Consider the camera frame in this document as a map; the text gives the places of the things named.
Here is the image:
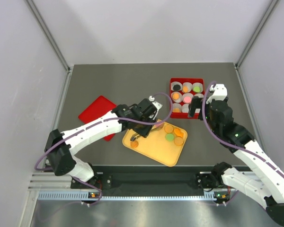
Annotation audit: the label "green round cookie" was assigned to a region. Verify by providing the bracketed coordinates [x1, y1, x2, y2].
[165, 133, 175, 141]
[193, 86, 202, 93]

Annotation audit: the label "small tan round cookie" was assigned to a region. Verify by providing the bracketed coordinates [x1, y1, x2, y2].
[172, 92, 180, 100]

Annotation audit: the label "red box lid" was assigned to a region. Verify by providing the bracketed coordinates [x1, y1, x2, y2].
[78, 95, 118, 142]

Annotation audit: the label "orange swirl cookie left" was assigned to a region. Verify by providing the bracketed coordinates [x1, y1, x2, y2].
[130, 140, 139, 148]

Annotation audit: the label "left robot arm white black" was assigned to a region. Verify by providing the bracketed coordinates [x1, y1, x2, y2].
[45, 97, 162, 188]

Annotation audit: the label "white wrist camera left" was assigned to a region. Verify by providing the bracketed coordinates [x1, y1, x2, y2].
[149, 96, 163, 120]

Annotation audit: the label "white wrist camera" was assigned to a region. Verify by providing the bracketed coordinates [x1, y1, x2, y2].
[206, 84, 228, 104]
[149, 96, 163, 120]

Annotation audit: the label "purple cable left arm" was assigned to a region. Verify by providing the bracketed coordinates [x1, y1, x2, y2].
[34, 92, 173, 206]

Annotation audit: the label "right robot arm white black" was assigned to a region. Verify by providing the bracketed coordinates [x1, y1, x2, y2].
[188, 97, 284, 227]

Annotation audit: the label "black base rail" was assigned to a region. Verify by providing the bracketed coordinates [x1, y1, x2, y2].
[71, 172, 223, 193]

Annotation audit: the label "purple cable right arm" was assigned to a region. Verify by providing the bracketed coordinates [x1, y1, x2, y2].
[202, 81, 284, 185]

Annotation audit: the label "tan round biscuit right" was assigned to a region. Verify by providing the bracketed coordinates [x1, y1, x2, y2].
[174, 137, 184, 146]

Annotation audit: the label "tan round biscuit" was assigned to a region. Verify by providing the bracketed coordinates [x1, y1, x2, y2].
[164, 125, 174, 134]
[174, 137, 184, 146]

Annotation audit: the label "yellow tray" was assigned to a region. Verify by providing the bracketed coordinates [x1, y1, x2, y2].
[122, 122, 188, 167]

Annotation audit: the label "pink round cookie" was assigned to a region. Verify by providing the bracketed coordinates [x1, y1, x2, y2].
[183, 96, 192, 104]

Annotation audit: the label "tan round biscuit top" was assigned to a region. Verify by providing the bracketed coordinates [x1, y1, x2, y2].
[164, 125, 174, 134]

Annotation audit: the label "orange flower cookie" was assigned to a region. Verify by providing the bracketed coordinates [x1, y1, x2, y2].
[182, 86, 190, 93]

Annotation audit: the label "metal tongs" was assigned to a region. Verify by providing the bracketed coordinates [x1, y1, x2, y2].
[130, 123, 164, 142]

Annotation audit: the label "red cookie box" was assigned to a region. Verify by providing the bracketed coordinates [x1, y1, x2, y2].
[169, 78, 205, 119]

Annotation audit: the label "orange fish cookie right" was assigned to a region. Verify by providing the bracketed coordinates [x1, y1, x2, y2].
[174, 128, 184, 138]

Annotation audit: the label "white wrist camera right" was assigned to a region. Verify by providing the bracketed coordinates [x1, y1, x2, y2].
[206, 84, 228, 104]

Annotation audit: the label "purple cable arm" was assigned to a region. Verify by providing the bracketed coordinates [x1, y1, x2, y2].
[34, 92, 173, 206]
[202, 81, 284, 185]

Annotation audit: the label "black round cookie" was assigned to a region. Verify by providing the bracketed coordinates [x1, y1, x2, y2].
[172, 84, 182, 91]

